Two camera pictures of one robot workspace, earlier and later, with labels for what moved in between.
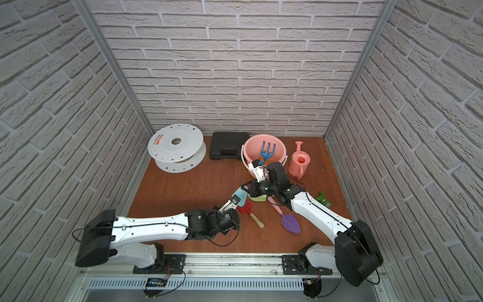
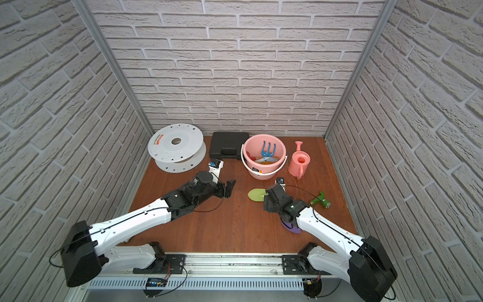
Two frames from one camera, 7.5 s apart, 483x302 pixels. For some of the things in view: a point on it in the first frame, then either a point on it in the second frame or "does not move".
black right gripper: [253, 191] → [267, 204]
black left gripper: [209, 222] → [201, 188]
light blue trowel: [242, 194] → [265, 159]
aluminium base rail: [216, 272] does not move
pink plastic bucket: [258, 150] does not move
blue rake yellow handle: [266, 155] does not move
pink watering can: [300, 160] does not move
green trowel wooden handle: [261, 198] does not move
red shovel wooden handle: [246, 209] → [251, 157]
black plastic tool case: [227, 145] does not move
